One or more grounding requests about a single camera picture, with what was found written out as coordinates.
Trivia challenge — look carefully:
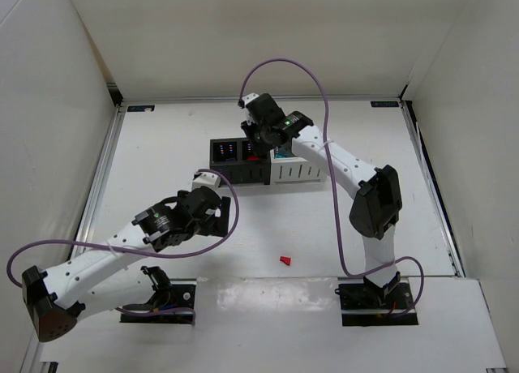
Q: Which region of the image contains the red lego slope bottom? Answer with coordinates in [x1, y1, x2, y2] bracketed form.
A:
[280, 256, 291, 266]

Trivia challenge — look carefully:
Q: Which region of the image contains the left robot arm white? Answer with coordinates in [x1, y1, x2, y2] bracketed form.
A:
[21, 186, 231, 342]

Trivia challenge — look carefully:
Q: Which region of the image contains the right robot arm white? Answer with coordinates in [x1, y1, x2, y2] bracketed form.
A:
[238, 93, 402, 300]

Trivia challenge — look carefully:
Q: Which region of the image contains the black double bin container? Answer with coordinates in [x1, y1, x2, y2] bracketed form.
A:
[209, 138, 271, 185]

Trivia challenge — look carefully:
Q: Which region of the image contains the white double bin container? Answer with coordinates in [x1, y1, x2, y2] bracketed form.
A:
[270, 148, 327, 185]

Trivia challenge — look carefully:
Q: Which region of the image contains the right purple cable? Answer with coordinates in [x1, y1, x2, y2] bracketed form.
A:
[238, 58, 425, 319]

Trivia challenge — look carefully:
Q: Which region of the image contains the purple cable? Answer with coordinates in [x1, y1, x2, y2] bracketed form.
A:
[6, 168, 240, 324]
[238, 58, 425, 319]

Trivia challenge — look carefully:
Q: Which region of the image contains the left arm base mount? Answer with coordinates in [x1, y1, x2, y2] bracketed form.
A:
[118, 266, 197, 325]

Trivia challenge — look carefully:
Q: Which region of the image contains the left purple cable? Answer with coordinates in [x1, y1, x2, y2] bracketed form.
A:
[6, 168, 240, 324]

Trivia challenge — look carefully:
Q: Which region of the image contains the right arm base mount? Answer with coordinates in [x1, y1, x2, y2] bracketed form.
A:
[334, 279, 418, 327]

